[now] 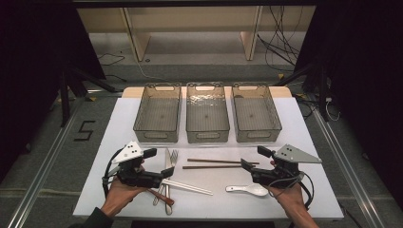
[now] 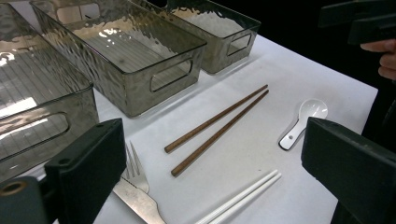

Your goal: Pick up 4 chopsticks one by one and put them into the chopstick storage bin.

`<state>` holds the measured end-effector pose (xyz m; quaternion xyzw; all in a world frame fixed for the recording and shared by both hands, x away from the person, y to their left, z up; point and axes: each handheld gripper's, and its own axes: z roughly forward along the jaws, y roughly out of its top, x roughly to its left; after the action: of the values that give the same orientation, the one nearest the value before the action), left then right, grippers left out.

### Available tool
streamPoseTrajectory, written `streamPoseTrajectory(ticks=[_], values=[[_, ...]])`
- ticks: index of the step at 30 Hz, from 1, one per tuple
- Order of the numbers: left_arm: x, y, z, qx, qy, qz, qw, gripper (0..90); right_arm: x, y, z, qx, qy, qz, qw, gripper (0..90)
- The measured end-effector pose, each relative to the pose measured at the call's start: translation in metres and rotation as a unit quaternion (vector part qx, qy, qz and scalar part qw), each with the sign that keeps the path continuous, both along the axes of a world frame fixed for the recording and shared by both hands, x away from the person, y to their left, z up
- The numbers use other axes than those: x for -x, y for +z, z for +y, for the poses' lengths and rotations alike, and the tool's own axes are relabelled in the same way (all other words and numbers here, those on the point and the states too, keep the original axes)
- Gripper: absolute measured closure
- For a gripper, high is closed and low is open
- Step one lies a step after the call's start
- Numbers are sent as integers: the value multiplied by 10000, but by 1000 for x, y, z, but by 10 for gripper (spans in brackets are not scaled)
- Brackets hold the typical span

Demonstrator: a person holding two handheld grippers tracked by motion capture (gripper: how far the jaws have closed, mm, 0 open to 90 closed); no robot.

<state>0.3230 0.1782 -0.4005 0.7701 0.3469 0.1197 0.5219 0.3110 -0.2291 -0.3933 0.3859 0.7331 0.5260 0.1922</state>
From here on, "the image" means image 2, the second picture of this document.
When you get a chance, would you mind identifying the white table cover sheet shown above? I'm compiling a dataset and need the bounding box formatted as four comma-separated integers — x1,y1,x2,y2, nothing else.
8,0,379,224

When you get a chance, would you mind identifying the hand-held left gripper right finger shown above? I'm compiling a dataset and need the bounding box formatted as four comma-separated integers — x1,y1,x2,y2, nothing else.
301,116,396,224

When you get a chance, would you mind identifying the white ceramic spoon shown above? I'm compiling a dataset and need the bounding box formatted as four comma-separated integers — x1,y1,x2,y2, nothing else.
278,98,329,151

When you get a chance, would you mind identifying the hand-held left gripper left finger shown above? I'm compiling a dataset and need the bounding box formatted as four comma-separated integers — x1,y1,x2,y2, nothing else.
44,118,127,224

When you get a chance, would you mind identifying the metal knife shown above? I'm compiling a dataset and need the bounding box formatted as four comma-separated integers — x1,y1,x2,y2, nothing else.
112,176,167,224

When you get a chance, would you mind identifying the white chopstick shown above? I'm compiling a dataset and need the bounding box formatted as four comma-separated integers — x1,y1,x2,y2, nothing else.
194,169,279,224
208,173,283,224

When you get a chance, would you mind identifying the metal fork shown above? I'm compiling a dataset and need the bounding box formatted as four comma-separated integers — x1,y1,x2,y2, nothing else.
120,140,150,194

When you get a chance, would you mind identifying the smoky clear plastic bin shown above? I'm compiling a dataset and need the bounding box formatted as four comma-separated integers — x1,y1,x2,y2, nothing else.
30,0,208,119
130,0,262,75
0,3,100,183

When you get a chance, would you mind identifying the brown wooden chopstick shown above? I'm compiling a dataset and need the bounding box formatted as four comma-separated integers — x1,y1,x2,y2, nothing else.
163,84,269,154
170,90,270,178

